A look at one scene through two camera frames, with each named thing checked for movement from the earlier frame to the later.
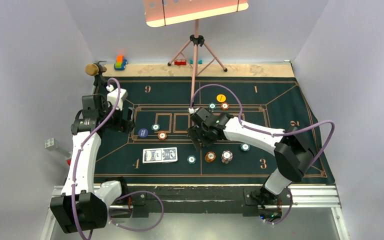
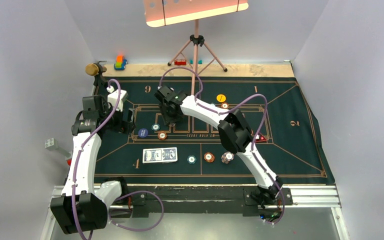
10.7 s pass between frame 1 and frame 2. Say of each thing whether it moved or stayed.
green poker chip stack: stayed
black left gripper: stayed
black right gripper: moved
